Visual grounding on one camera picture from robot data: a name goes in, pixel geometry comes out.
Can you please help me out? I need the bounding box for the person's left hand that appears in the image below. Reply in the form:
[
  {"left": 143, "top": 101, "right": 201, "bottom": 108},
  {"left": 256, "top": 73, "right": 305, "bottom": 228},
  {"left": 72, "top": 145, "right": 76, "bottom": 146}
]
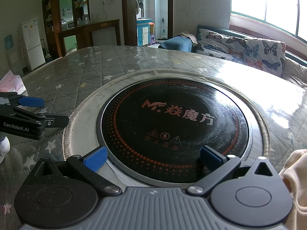
[{"left": 0, "top": 136, "right": 10, "bottom": 164}]

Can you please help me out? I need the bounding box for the cream long-sleeved garment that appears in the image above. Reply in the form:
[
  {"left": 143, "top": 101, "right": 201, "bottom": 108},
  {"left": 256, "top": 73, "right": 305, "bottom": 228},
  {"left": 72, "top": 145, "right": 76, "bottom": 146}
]
[{"left": 278, "top": 149, "right": 307, "bottom": 230}]

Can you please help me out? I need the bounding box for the broom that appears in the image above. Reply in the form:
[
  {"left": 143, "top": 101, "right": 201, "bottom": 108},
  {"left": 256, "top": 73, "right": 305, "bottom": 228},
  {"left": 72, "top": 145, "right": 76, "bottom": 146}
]
[{"left": 43, "top": 38, "right": 52, "bottom": 59}]

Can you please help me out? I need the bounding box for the green framed window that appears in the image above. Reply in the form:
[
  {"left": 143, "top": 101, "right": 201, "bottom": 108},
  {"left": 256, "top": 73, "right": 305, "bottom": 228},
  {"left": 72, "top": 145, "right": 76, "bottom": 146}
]
[{"left": 230, "top": 0, "right": 307, "bottom": 39}]

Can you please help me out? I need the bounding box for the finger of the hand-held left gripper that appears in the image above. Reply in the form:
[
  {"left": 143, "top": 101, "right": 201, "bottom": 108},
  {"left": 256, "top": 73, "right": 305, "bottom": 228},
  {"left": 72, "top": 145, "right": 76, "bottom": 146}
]
[
  {"left": 0, "top": 92, "right": 45, "bottom": 109},
  {"left": 10, "top": 105, "right": 70, "bottom": 128}
]

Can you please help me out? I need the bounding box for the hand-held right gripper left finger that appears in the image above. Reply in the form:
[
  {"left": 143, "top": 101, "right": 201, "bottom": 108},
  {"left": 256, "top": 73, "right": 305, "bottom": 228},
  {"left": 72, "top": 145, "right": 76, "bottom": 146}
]
[{"left": 23, "top": 146, "right": 122, "bottom": 195}]

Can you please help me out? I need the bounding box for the blue white cabinet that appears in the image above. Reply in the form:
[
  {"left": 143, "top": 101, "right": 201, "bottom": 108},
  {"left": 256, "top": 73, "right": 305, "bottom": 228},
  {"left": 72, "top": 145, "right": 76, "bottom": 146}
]
[{"left": 136, "top": 18, "right": 153, "bottom": 46}]

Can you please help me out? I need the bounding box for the round black induction cooktop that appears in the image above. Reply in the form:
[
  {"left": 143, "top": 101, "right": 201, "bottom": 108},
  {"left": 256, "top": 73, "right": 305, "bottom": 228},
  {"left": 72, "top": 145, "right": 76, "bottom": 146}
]
[{"left": 96, "top": 78, "right": 252, "bottom": 187}]

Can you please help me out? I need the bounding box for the dark wooden door frame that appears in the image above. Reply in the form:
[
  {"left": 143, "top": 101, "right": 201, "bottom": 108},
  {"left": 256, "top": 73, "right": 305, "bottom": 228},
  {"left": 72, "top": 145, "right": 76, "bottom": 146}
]
[{"left": 121, "top": 0, "right": 173, "bottom": 47}]

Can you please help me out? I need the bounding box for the plain beige cushion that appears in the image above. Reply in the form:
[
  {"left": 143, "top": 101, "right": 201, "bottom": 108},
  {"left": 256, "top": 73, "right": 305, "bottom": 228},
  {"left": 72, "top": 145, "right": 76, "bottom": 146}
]
[{"left": 282, "top": 57, "right": 307, "bottom": 88}]

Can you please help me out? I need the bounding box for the white refrigerator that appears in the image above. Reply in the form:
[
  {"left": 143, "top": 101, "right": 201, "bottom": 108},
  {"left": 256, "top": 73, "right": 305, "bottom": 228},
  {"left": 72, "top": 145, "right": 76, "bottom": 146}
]
[{"left": 21, "top": 17, "right": 46, "bottom": 72}]

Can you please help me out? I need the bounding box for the blue quilted blanket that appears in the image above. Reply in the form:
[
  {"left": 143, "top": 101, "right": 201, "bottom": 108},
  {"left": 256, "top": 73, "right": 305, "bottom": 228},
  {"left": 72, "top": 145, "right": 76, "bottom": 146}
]
[{"left": 158, "top": 35, "right": 193, "bottom": 53}]

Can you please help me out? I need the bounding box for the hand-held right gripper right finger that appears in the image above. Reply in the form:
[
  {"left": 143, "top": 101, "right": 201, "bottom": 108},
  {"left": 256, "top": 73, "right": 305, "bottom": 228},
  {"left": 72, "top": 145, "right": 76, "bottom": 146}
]
[{"left": 186, "top": 145, "right": 280, "bottom": 196}]

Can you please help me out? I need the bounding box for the dark wooden shelf cabinet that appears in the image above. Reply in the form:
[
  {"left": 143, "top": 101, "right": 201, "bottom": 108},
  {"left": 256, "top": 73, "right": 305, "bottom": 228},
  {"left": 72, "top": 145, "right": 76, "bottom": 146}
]
[{"left": 41, "top": 0, "right": 91, "bottom": 58}]

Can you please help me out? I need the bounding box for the water dispenser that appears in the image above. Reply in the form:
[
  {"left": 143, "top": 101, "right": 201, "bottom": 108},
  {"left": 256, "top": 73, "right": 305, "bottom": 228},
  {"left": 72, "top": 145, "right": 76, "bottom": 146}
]
[{"left": 4, "top": 35, "right": 24, "bottom": 77}]

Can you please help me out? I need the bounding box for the beige towel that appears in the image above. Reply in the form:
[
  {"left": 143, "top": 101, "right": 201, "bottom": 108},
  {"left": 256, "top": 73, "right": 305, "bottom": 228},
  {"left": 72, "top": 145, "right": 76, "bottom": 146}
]
[{"left": 179, "top": 31, "right": 198, "bottom": 45}]

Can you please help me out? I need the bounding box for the floor mop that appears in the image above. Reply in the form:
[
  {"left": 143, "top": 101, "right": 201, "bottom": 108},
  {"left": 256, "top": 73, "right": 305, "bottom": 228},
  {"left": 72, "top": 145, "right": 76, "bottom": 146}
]
[{"left": 158, "top": 18, "right": 167, "bottom": 41}]

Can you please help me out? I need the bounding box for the dark wooden console table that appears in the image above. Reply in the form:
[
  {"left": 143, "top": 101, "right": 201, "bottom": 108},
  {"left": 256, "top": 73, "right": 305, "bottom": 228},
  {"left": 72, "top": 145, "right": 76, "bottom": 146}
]
[{"left": 57, "top": 19, "right": 121, "bottom": 58}]

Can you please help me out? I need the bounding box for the pink white paper bag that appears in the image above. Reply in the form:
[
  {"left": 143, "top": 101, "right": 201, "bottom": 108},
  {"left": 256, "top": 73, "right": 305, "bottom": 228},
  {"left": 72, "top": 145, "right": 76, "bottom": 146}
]
[{"left": 0, "top": 70, "right": 29, "bottom": 96}]

